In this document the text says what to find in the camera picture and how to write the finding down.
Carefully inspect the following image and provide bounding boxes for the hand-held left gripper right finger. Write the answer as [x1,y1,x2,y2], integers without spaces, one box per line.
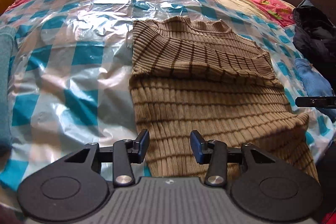
[189,130,276,186]

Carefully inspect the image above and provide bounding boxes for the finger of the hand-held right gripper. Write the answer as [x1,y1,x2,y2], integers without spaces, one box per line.
[294,95,336,109]

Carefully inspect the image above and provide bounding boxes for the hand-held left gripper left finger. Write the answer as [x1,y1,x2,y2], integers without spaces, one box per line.
[64,129,151,186]

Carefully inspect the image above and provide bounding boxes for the beige striped knit sweater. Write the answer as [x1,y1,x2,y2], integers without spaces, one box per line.
[128,15,319,185]

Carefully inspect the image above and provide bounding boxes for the light blue knit garment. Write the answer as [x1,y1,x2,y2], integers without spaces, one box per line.
[294,57,336,122]

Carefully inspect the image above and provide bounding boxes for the dark jacket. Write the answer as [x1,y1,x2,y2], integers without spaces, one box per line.
[293,0,336,69]

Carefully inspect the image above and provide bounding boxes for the blue checkered plastic sheet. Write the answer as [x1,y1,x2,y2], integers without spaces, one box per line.
[0,0,336,188]

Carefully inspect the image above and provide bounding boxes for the teal cloth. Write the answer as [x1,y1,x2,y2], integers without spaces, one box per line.
[0,26,17,153]

